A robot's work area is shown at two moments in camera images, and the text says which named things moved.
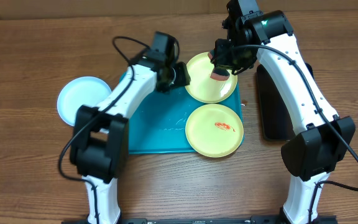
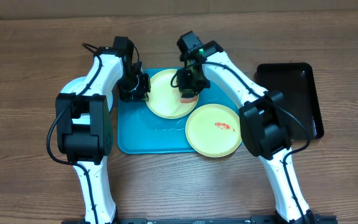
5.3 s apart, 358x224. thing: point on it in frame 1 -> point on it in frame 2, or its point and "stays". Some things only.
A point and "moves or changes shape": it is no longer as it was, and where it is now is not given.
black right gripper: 224,61 -> 186,88
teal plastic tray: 159,126 stays
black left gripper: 182,76 -> 142,95
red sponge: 218,74 moves or changes shape
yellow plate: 214,130 stays
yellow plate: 202,88 moves or changes shape
